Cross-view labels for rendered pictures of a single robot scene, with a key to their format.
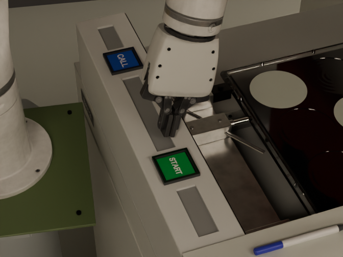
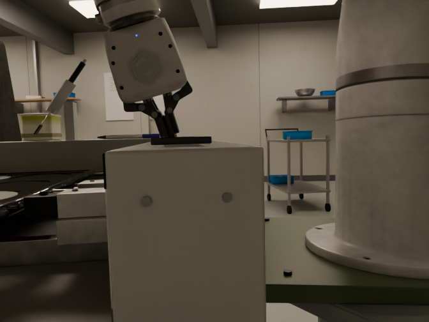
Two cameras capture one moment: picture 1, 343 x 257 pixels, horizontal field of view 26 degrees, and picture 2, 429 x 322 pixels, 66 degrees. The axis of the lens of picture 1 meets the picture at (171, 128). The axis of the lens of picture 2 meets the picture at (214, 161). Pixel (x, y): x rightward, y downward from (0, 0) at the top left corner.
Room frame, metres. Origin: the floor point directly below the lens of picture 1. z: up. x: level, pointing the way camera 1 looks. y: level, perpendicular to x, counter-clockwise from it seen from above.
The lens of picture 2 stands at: (1.30, 0.19, 0.97)
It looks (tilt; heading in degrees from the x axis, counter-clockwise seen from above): 4 degrees down; 193
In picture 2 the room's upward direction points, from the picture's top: 2 degrees counter-clockwise
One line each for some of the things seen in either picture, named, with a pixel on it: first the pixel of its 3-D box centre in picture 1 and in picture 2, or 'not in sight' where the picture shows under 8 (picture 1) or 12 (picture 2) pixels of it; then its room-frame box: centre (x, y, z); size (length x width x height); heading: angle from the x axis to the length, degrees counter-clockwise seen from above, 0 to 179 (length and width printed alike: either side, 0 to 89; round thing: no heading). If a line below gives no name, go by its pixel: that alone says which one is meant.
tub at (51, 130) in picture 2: not in sight; (41, 127); (0.58, -0.43, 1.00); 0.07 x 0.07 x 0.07; 20
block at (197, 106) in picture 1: (188, 99); (97, 200); (0.96, -0.03, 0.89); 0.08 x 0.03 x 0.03; 110
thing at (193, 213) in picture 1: (148, 144); (181, 190); (0.86, 0.04, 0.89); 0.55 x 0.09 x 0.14; 20
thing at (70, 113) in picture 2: not in sight; (62, 110); (0.65, -0.31, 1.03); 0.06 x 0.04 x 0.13; 110
